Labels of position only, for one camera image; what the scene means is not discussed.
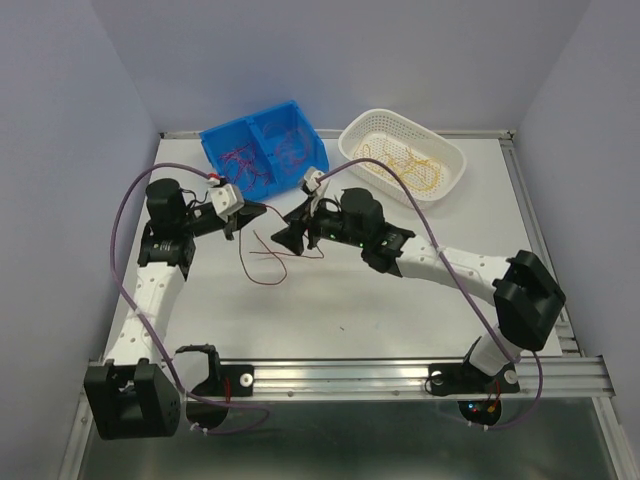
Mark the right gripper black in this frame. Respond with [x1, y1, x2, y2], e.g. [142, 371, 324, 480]
[270, 195, 367, 257]

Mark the red white striped wire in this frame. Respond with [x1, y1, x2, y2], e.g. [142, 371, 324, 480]
[261, 117, 314, 176]

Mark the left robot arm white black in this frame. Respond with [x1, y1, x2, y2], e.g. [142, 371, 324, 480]
[84, 175, 267, 440]

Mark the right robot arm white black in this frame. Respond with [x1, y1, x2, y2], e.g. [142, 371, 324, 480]
[271, 188, 566, 390]

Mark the blue plastic divided bin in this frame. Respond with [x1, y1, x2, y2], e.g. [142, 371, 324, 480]
[199, 101, 329, 201]

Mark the white perforated plastic basket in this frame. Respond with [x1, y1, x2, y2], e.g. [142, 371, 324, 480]
[338, 108, 467, 210]

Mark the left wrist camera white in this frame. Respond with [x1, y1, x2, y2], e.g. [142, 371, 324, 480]
[208, 183, 245, 221]

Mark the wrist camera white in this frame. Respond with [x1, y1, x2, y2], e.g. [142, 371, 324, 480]
[301, 167, 329, 215]
[208, 183, 245, 221]

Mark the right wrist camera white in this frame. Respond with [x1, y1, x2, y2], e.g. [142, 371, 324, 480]
[301, 167, 329, 215]

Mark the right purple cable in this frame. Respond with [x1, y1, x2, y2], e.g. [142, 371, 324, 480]
[317, 158, 546, 434]

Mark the purple cable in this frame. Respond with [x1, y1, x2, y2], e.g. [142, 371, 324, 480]
[110, 163, 272, 436]
[317, 158, 546, 434]

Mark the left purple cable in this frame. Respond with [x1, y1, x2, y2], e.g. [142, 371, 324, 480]
[110, 163, 272, 436]

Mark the aluminium front rail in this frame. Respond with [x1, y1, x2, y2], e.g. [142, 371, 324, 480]
[182, 357, 614, 408]

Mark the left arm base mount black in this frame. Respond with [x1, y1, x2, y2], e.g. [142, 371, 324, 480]
[175, 344, 255, 401]

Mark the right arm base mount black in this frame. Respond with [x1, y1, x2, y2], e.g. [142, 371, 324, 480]
[424, 356, 520, 397]

